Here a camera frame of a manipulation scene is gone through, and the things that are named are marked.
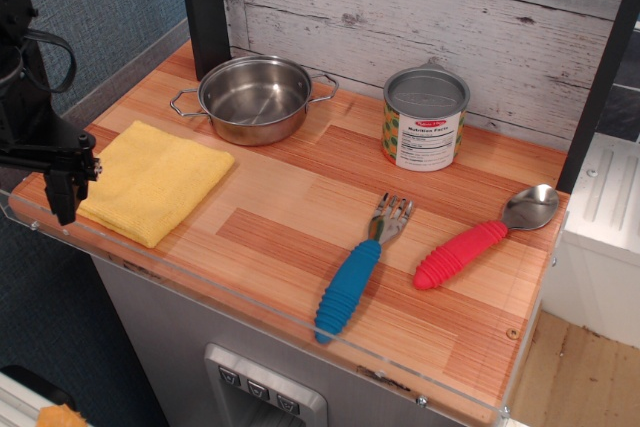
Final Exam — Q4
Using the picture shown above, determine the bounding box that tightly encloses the clear acrylic table guard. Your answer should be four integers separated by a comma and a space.
2, 195, 513, 426

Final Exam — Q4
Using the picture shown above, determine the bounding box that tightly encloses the yellow cloth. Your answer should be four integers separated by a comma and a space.
79, 121, 235, 248

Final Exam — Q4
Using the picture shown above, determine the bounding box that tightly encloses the orange object at corner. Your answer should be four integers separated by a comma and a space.
35, 404, 89, 427

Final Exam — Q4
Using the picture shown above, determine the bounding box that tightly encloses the blue handled fork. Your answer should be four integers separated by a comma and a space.
314, 193, 414, 344

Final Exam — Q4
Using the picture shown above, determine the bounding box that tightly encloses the small steel pot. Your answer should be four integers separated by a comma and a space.
170, 55, 339, 147

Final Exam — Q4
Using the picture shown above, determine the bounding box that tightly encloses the red handled spoon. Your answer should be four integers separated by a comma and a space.
413, 184, 560, 290

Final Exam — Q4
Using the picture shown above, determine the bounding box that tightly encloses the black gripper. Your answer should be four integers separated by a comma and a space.
1, 114, 102, 226

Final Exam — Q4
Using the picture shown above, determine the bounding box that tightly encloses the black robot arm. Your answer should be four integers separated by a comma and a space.
1, 0, 101, 226

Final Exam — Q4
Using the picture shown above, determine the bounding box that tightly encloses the silver dispenser panel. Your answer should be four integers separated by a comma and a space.
204, 343, 328, 426

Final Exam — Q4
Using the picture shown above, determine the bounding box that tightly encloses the toy food can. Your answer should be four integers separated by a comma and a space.
381, 64, 470, 172

